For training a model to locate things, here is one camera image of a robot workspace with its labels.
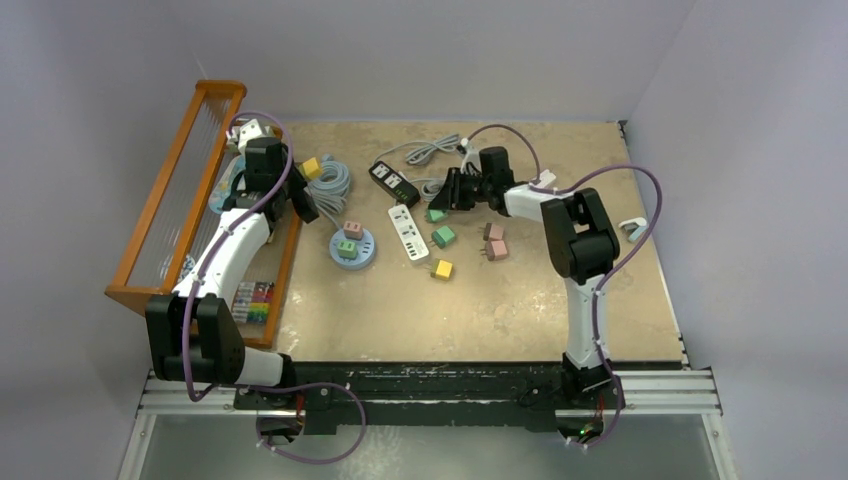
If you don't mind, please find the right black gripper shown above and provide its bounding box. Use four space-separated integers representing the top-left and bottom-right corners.
431 167 493 212

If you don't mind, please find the pink charger plug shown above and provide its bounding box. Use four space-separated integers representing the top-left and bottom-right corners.
482 222 505 241
482 240 509 262

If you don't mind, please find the green charger plug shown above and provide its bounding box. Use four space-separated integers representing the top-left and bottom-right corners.
431 225 457 249

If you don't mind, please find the round blue power hub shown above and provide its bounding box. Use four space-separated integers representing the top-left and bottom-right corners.
328 229 377 271

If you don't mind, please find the white power strip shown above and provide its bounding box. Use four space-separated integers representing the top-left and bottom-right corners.
387 204 430 264

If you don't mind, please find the short black power strip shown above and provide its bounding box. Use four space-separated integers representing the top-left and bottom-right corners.
368 160 422 207

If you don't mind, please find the yellow charger plug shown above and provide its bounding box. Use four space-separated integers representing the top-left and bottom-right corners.
429 259 454 281

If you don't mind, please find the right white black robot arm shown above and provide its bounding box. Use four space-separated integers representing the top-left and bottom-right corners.
430 146 620 407

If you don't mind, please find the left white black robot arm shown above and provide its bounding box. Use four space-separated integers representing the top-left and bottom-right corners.
145 136 319 409

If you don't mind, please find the blue packaged item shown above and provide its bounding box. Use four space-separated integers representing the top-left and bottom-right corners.
207 155 245 214

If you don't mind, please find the white clip object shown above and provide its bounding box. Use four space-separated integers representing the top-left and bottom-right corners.
532 169 557 189

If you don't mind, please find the colourful marker pack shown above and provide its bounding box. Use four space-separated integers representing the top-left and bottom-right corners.
231 281 275 325

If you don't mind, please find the orange wooden shelf rack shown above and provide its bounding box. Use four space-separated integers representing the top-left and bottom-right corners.
105 80 302 349

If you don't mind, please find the white blue clip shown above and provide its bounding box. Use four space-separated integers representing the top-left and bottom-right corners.
618 217 649 244

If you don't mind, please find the coiled blue hub cable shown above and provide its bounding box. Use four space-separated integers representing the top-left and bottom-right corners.
305 156 352 233

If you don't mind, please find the grey power strip cable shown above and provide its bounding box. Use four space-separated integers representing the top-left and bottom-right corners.
370 133 462 167

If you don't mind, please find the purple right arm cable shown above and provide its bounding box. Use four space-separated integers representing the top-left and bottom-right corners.
460 124 664 452

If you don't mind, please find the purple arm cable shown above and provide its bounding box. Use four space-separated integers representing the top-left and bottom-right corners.
460 124 664 452
180 110 368 466

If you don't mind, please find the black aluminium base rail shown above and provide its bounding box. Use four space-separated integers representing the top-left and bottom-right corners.
135 360 725 439

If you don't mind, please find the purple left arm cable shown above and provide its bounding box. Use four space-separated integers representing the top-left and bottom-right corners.
180 110 368 466

